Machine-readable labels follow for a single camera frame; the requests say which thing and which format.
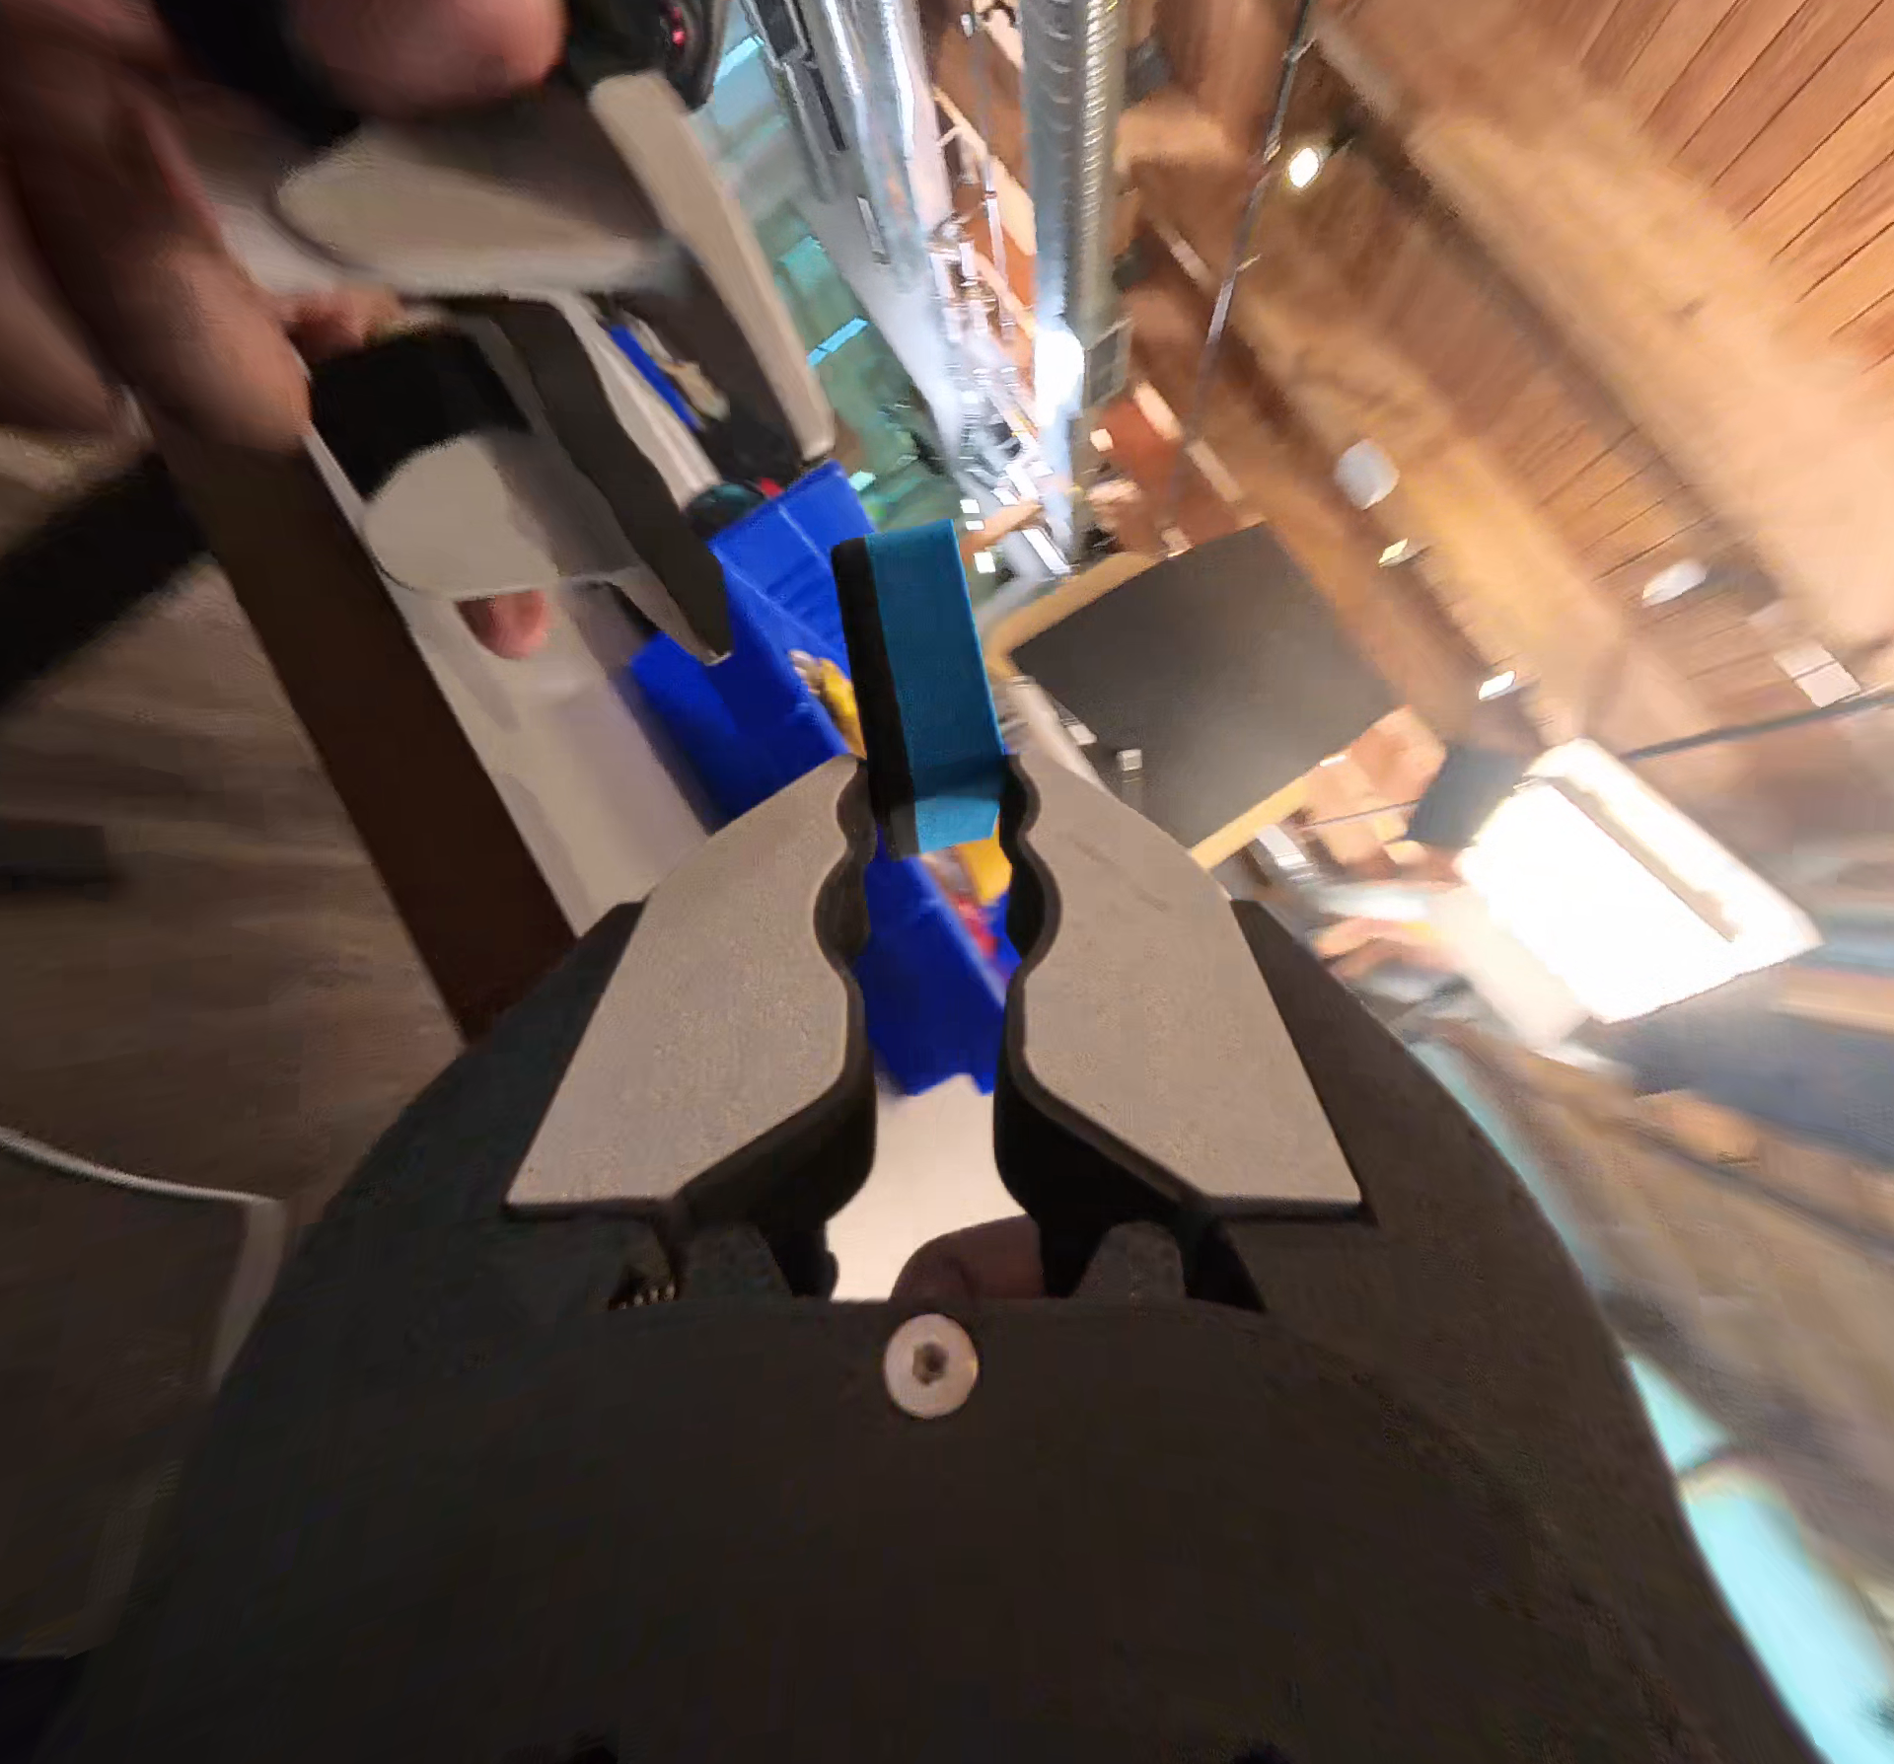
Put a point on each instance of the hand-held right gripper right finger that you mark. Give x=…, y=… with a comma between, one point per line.
x=1170, y=1039

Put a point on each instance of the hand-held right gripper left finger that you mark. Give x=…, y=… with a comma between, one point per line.
x=698, y=1039

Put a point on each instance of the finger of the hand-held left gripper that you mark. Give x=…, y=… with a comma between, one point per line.
x=491, y=199
x=473, y=517

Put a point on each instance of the large blue plastic bin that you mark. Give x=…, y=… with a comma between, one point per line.
x=770, y=566

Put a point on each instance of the blue eraser with black felt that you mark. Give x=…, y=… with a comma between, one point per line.
x=929, y=670

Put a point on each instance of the person's left hand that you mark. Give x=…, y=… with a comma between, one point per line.
x=432, y=13

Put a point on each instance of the black board with wooden rim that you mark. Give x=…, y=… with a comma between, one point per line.
x=1202, y=670

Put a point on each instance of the studio light panel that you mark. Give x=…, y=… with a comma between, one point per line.
x=1629, y=878

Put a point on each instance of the spiral metal duct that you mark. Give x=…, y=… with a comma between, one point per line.
x=1068, y=93

